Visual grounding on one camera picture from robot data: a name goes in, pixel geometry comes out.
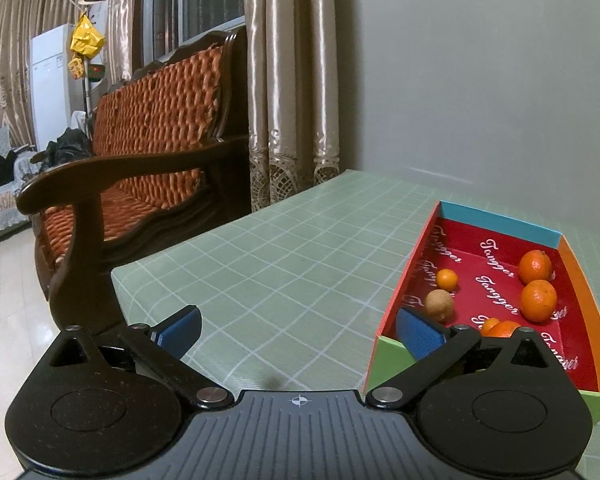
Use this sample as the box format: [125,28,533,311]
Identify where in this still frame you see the brown round nut fruit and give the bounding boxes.
[424,289,455,322]

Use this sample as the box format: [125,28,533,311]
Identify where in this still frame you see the red-orange peeled fruit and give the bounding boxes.
[486,321,520,338]

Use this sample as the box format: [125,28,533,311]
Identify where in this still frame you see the small kumquat orange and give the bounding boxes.
[436,269,458,292]

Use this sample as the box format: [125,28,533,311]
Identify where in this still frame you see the large orange tangerine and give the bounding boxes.
[519,280,557,323]

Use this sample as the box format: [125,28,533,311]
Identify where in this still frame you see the colourful cardboard box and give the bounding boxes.
[375,200,600,422]

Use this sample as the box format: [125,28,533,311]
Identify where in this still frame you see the wooden sofa orange cushions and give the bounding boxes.
[17,27,251,335]

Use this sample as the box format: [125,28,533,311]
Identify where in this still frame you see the far sofa white cover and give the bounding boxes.
[0,127,41,237]

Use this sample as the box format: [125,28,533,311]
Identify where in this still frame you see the black bag on floor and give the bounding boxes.
[42,128,93,169]

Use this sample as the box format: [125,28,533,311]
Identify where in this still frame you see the white refrigerator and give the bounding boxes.
[30,24,80,151]

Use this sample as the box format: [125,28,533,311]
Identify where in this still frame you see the yellow bag on rack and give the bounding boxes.
[69,13,106,60]

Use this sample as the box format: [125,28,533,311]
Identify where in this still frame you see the coat rack stand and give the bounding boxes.
[68,0,95,136]

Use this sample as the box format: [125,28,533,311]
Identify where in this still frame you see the beige satin curtain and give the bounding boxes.
[244,0,340,209]

